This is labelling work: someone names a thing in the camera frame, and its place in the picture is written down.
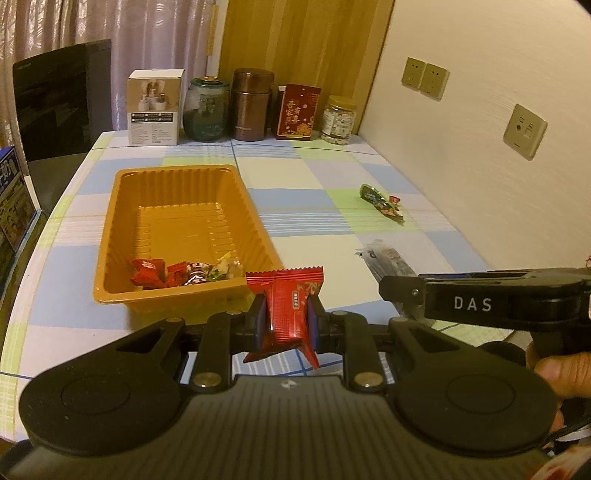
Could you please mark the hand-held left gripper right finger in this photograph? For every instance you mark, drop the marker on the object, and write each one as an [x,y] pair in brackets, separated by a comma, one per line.
[312,323]

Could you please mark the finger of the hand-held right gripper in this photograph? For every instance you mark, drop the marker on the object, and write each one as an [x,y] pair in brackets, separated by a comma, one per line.
[485,275]
[404,290]

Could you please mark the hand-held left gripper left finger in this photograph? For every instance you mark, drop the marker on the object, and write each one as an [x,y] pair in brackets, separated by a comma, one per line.
[262,323]

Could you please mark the large red snack packet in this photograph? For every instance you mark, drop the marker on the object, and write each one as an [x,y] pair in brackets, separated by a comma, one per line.
[286,304]

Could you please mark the clear black snack packet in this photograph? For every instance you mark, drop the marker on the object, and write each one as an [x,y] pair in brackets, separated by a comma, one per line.
[388,256]

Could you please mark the yellow candy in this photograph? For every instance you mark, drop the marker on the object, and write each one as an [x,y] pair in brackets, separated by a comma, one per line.
[218,270]

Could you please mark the dark candy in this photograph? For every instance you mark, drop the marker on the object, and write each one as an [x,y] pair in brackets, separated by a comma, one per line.
[198,273]

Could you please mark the red snack packet green end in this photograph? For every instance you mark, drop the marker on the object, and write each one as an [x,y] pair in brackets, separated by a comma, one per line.
[178,273]

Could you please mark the orange plastic tray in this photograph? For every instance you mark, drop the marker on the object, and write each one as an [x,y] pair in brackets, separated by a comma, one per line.
[180,221]

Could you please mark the person's right hand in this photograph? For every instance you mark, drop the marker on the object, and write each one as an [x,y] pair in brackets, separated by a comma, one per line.
[568,374]

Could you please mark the checked tablecloth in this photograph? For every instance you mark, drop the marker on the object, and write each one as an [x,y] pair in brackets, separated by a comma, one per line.
[314,207]

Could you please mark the clear plastic jar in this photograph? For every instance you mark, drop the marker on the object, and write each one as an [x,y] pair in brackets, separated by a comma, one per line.
[339,121]

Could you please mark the red gift box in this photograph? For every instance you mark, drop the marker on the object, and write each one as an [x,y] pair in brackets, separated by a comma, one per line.
[298,113]

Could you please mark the brown metal canister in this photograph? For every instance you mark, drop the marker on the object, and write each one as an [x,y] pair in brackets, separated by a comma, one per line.
[251,106]

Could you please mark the green glass jar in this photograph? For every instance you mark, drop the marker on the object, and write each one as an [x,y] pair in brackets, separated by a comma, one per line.
[206,110]

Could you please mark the white cardboard box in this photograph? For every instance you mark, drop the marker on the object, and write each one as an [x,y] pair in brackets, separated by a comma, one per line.
[154,108]

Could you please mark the wooden panel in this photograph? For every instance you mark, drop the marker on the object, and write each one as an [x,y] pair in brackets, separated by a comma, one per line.
[304,41]

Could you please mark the blue printed box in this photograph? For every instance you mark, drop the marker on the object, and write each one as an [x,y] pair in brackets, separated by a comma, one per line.
[14,217]

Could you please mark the pale patterned curtain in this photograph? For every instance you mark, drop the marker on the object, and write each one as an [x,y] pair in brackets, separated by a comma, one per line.
[129,27]

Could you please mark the large beige wall socket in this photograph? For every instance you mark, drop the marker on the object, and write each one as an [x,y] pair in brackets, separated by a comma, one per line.
[525,131]

